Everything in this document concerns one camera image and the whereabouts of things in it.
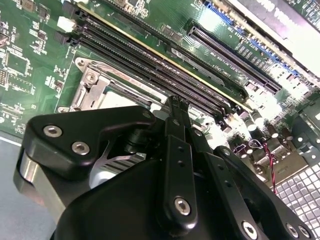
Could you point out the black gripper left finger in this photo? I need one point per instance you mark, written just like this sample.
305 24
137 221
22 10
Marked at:
65 140

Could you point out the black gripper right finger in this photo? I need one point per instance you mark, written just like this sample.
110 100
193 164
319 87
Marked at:
225 180

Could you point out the metal socket cover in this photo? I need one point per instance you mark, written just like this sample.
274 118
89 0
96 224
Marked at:
96 87

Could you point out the silver CPU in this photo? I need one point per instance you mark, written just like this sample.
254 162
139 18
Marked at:
120 101

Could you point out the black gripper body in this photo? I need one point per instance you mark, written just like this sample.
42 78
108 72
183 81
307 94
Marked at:
120 212

